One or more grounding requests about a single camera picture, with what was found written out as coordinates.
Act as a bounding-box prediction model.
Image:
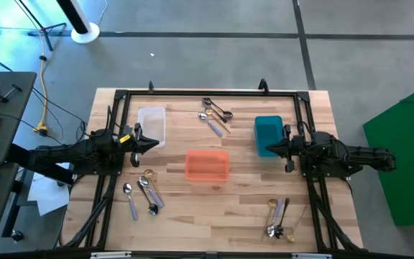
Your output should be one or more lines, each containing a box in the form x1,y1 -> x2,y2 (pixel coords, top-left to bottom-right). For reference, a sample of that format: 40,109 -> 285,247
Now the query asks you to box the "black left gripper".
120,123 -> 160,168

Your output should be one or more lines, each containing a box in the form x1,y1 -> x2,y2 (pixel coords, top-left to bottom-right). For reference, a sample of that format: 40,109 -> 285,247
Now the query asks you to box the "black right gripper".
265,124 -> 303,173

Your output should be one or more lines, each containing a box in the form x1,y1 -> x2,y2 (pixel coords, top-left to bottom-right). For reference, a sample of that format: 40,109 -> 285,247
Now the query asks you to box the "clear plastic bin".
137,106 -> 167,149

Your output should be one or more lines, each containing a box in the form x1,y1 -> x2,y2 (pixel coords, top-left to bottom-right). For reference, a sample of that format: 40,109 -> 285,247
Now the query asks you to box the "silver spoon purple handle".
122,182 -> 139,222
197,112 -> 224,138
138,176 -> 165,209
266,197 -> 283,238

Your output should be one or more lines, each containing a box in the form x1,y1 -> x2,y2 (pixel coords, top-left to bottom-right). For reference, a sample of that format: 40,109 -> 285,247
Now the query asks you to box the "thin gold spoon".
285,204 -> 308,242

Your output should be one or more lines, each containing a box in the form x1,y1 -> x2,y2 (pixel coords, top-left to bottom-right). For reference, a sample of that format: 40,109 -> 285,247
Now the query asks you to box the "teal plastic bin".
254,114 -> 285,158

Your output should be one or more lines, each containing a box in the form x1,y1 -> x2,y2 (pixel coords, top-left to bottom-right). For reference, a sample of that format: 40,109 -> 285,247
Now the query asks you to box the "orange plastic bin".
184,149 -> 231,183

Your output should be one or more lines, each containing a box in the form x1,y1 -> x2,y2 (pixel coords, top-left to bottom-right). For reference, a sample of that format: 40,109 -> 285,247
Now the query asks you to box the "black desk support beam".
7,143 -> 75,186

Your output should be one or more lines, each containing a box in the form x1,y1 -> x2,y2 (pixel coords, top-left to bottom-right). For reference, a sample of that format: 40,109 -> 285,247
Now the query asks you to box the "white paper sheet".
27,161 -> 72,217

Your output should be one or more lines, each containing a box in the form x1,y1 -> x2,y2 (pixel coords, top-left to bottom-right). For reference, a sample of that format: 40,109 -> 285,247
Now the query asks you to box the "white round lamp base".
55,0 -> 101,45

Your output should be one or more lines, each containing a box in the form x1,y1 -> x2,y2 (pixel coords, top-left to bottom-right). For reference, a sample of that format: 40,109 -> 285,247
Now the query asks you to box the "green board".
362,78 -> 414,227

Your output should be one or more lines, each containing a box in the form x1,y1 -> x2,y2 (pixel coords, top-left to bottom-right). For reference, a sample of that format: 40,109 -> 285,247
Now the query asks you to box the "grey office desk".
0,71 -> 38,255

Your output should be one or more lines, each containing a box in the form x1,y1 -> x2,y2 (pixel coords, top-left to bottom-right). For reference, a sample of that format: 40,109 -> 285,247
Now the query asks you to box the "black tripod stand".
14,0 -> 68,52

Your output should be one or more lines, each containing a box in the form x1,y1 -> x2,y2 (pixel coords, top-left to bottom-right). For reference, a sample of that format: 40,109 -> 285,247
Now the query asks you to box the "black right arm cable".
296,120 -> 314,137

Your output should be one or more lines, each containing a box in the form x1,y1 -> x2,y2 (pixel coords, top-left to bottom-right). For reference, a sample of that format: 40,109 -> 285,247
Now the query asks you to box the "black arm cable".
104,105 -> 121,140
296,120 -> 314,137

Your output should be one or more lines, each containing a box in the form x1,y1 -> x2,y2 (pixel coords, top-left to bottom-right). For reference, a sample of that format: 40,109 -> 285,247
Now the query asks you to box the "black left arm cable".
104,105 -> 121,140

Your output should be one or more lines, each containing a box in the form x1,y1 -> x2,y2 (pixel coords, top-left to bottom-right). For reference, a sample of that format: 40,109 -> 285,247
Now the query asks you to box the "black aluminium rig frame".
57,88 -> 366,259

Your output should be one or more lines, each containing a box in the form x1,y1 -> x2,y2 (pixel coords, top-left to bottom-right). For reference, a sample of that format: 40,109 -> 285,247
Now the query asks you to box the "black floor cable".
0,49 -> 89,145

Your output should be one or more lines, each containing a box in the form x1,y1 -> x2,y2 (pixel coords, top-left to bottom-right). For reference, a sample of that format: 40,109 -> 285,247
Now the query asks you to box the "silver metal bracket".
91,251 -> 133,259
292,253 -> 334,259

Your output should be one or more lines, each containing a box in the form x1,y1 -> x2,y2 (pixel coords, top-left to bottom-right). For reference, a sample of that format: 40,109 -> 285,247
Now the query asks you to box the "yellow floor cable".
34,30 -> 50,137

